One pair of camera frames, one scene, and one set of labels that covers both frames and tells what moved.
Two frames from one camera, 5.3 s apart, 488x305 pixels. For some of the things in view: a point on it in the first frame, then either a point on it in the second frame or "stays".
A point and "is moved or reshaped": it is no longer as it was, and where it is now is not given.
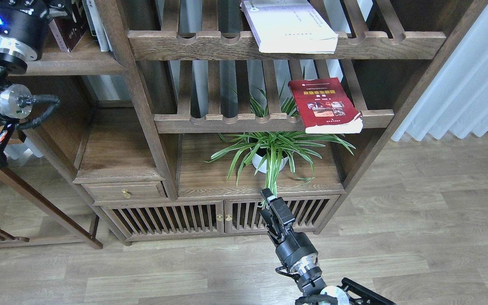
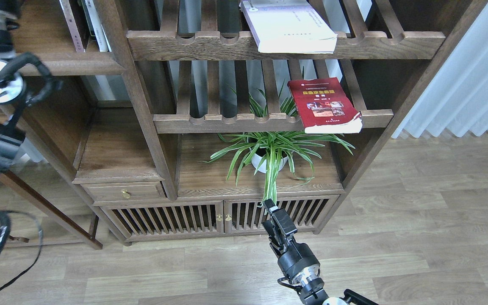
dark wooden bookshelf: x=177 y=114 stays
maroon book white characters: x=68 y=30 is moved or reshaped
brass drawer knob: x=126 y=193 stays
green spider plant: x=272 y=151 stays
